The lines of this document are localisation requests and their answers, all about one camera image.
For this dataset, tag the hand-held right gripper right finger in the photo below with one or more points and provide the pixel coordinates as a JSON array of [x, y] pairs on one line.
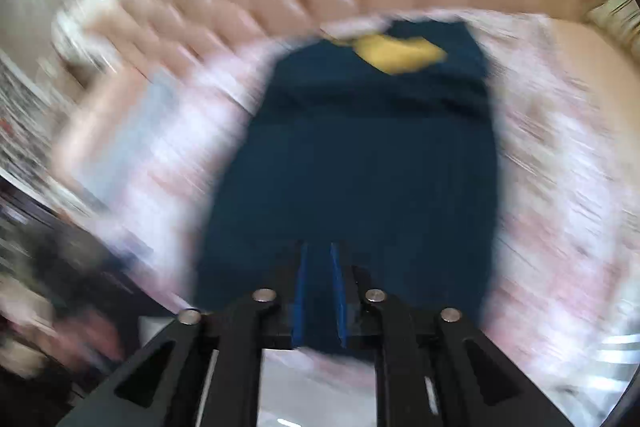
[[339, 302]]

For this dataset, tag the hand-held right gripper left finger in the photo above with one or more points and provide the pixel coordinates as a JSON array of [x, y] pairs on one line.
[[300, 302]]

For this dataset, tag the navy blue hoodie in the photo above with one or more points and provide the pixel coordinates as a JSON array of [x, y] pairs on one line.
[[360, 157]]

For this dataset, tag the pink floral blanket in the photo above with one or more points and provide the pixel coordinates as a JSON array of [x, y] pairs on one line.
[[550, 157]]

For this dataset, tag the striped beige cushion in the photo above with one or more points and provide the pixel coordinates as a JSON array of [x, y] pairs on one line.
[[617, 19]]

